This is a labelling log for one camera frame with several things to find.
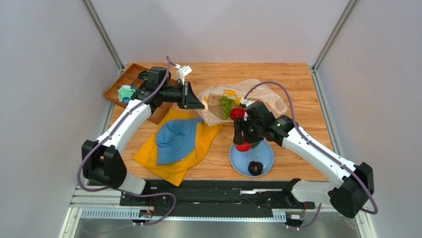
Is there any red strawberry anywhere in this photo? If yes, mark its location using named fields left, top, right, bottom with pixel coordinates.
left=229, top=108, right=245, bottom=120
left=234, top=143, right=252, bottom=152

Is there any brown divided organizer tray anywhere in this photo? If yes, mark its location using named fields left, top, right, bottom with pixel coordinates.
left=104, top=63, right=174, bottom=124

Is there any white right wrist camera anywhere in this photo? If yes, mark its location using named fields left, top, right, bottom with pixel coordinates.
left=239, top=98, right=255, bottom=109

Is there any dark plum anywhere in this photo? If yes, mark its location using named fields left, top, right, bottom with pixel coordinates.
left=248, top=161, right=264, bottom=176

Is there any yellow lemon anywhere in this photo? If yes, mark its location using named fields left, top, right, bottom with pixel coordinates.
left=223, top=90, right=241, bottom=107

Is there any aluminium frame rail left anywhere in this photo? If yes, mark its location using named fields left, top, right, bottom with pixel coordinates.
left=81, top=0, right=125, bottom=73

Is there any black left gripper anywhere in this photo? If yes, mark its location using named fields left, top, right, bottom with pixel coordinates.
left=159, top=82, right=204, bottom=110

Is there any blue bucket hat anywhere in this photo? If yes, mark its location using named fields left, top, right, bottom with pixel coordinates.
left=155, top=118, right=202, bottom=165

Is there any green avocado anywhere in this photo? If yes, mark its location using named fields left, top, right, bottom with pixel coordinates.
left=251, top=141, right=261, bottom=148

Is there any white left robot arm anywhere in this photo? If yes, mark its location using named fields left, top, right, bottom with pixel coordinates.
left=77, top=64, right=205, bottom=195

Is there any aluminium frame rail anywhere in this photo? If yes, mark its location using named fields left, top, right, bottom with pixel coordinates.
left=311, top=0, right=360, bottom=73
left=81, top=0, right=125, bottom=73

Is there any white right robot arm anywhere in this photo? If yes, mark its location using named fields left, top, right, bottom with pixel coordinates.
left=233, top=99, right=374, bottom=218

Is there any aluminium frame rail right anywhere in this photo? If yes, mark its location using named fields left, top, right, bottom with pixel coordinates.
left=311, top=0, right=360, bottom=73

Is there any banana print plastic bag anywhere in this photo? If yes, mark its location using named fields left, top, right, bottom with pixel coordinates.
left=197, top=79, right=287, bottom=126

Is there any blue plate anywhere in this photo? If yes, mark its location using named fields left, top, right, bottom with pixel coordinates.
left=229, top=141, right=274, bottom=178

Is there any teal sock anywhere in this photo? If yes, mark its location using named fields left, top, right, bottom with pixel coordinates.
left=117, top=85, right=137, bottom=105

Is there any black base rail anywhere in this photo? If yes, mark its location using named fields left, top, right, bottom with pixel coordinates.
left=117, top=179, right=317, bottom=218

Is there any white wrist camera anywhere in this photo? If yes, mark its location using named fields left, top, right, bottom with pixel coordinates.
left=239, top=98, right=255, bottom=109
left=174, top=64, right=192, bottom=85

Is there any green grape bunch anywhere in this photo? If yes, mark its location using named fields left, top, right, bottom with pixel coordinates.
left=219, top=96, right=232, bottom=120

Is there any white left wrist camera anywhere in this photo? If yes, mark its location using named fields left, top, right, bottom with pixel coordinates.
left=174, top=64, right=192, bottom=85

